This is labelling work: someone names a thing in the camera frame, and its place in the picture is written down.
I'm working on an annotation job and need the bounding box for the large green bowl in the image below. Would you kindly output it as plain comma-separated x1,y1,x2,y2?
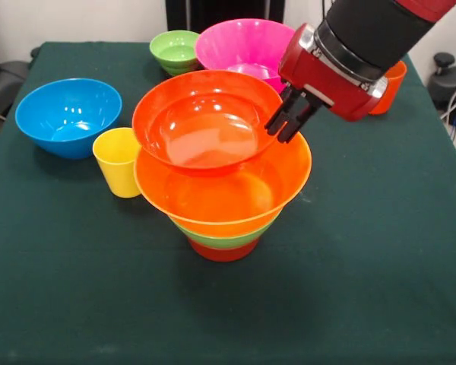
169,216,274,250

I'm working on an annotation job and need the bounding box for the black clamp knob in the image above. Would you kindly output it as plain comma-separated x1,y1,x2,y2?
432,52,456,77

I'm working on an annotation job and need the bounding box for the yellow cup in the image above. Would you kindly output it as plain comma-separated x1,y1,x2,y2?
92,127,142,199

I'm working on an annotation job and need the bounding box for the dark grey chair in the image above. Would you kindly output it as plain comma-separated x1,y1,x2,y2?
0,59,32,119

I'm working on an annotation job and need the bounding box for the small green ribbed bowl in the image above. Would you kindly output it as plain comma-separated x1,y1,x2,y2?
149,30,201,78

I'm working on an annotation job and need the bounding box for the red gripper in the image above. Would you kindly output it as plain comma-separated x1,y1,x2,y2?
264,22,389,144

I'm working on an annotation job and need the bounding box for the small orange bowl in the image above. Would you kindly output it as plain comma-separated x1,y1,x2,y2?
188,238,260,262

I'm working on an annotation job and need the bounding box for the orange cup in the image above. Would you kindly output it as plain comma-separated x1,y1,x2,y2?
368,59,408,116

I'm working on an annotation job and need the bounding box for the black rounded base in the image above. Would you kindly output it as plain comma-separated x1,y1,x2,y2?
427,64,456,126

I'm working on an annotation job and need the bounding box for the dark green tablecloth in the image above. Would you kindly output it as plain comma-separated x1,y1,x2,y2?
0,40,456,365

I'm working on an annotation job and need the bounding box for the blue bowl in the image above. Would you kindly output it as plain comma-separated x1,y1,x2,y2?
14,78,123,160

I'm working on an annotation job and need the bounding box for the wide shallow orange bowl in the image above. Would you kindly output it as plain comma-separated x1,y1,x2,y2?
131,69,290,178

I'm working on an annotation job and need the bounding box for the large yellow-orange bowl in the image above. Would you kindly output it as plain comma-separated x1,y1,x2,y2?
133,131,313,238

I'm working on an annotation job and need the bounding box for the large pink bowl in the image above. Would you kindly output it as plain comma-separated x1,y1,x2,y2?
194,17,297,94

